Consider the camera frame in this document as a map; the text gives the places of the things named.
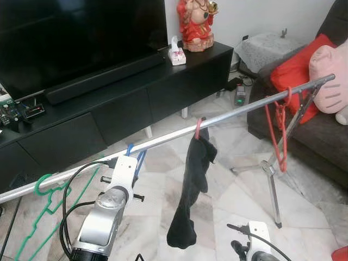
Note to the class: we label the black soundbar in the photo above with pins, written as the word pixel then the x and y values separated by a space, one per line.
pixel 103 79

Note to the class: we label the green plastic hanger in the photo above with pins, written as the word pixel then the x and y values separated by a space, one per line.
pixel 37 185

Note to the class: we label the red gold figurine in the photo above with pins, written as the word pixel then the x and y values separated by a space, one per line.
pixel 197 27

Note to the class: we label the grey charger green light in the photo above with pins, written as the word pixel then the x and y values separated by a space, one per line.
pixel 240 99

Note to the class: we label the black television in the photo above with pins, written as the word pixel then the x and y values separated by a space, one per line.
pixel 70 38

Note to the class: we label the blue plastic hanger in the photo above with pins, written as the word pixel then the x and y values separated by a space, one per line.
pixel 129 148

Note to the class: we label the white pink tissue box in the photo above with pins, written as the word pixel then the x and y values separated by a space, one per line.
pixel 178 54

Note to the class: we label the silver clothes rail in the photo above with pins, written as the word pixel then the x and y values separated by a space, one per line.
pixel 163 140

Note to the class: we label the salmon pink plastic hanger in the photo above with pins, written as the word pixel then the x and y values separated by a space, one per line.
pixel 197 130

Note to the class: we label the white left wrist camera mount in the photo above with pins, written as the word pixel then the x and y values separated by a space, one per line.
pixel 124 171

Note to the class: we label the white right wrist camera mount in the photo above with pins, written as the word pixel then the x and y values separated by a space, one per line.
pixel 260 236

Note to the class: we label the dark grey sofa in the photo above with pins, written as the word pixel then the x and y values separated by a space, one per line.
pixel 321 141

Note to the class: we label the black TV console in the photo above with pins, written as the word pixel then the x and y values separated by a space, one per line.
pixel 136 103

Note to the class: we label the black T-shirt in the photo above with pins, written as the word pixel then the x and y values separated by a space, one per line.
pixel 190 201

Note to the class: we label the black power adapter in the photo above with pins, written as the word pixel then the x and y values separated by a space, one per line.
pixel 235 84

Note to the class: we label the red cushion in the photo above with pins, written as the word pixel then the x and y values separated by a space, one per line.
pixel 296 70

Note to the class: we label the red plastic stool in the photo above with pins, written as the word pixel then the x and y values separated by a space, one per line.
pixel 341 255

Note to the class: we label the white lace cloth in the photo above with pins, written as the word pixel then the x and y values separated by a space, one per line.
pixel 261 49

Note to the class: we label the red plastic hanger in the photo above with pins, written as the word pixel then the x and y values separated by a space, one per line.
pixel 283 166

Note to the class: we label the black electronic box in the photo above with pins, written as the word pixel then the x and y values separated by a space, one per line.
pixel 33 110

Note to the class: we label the pink cat plush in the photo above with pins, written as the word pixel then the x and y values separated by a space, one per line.
pixel 331 76

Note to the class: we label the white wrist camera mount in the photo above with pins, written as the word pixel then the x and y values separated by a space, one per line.
pixel 124 171
pixel 260 236

